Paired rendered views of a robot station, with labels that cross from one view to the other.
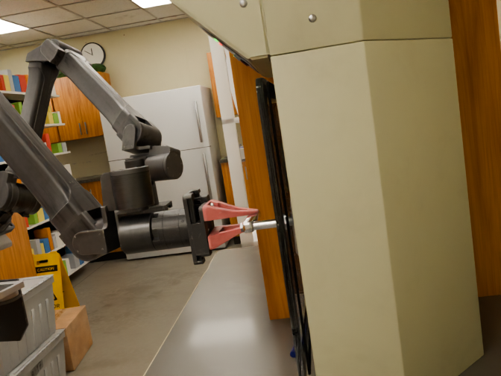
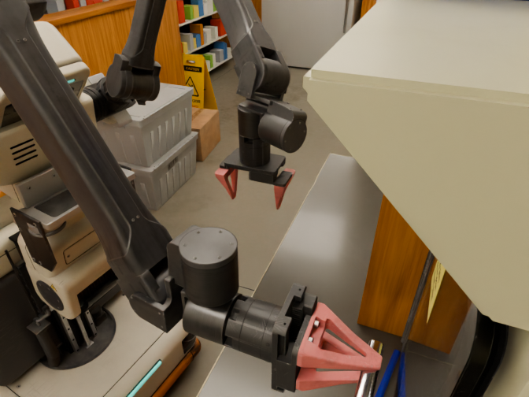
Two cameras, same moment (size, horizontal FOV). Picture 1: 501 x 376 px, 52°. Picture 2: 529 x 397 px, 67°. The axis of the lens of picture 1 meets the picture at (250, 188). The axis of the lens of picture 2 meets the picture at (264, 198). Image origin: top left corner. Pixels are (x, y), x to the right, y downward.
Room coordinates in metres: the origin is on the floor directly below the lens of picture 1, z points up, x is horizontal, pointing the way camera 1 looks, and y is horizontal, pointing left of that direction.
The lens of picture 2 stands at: (0.50, 0.04, 1.55)
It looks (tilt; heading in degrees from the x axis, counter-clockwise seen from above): 35 degrees down; 15
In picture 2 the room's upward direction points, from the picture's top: straight up
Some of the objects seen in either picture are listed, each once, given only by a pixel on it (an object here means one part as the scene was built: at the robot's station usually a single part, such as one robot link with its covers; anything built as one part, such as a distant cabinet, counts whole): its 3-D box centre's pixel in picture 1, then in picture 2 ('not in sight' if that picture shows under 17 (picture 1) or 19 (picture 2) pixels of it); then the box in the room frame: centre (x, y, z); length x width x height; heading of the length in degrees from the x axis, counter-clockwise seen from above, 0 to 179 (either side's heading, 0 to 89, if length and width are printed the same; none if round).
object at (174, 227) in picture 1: (180, 227); (266, 330); (0.75, 0.11, 1.20); 0.07 x 0.07 x 0.10; 83
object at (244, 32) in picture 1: (232, 40); (444, 87); (0.79, -0.01, 1.46); 0.32 x 0.11 x 0.10; 174
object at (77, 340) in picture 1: (57, 339); (194, 132); (3.23, 1.39, 0.14); 0.41 x 0.32 x 0.28; 0
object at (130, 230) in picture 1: (140, 229); (214, 309); (0.76, 0.17, 1.21); 0.07 x 0.06 x 0.07; 83
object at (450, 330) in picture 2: (288, 213); (423, 345); (0.79, -0.05, 1.19); 0.30 x 0.01 x 0.40; 171
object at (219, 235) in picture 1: (227, 218); (332, 350); (0.75, 0.04, 1.20); 0.09 x 0.07 x 0.07; 83
